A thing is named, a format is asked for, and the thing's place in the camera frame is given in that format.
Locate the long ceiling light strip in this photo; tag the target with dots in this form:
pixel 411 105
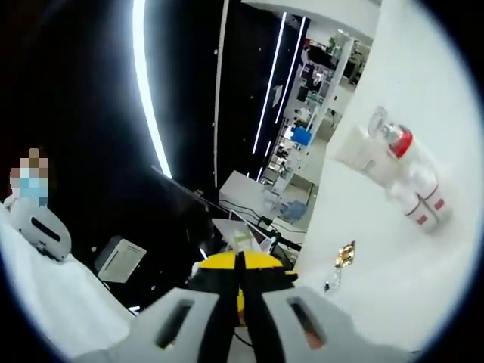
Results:
pixel 147 94

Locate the gold foil sachet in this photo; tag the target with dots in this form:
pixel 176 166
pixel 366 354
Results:
pixel 345 254

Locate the red collar skincare pump bottle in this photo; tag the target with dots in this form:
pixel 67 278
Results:
pixel 401 141

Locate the clear small sachet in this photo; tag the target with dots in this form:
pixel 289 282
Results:
pixel 332 280

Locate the blue plastic bin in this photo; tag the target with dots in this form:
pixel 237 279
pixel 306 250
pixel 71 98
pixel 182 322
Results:
pixel 302 136

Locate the black tripod stand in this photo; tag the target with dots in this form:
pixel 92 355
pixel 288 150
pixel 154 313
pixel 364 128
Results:
pixel 257 223

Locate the white skincare tube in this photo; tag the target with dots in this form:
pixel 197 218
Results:
pixel 363 159

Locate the small white skincare bottle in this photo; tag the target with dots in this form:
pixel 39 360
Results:
pixel 435 193
pixel 417 210

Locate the white chest device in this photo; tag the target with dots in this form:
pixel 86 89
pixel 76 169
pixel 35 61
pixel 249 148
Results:
pixel 41 227

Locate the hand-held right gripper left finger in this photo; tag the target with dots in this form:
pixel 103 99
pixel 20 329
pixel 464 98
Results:
pixel 196 302

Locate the ceiling air conditioner unit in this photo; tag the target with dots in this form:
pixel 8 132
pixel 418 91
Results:
pixel 120 259

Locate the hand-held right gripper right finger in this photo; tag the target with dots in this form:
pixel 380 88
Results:
pixel 280 302

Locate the blue water jugs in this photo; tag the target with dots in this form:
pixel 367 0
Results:
pixel 293 210

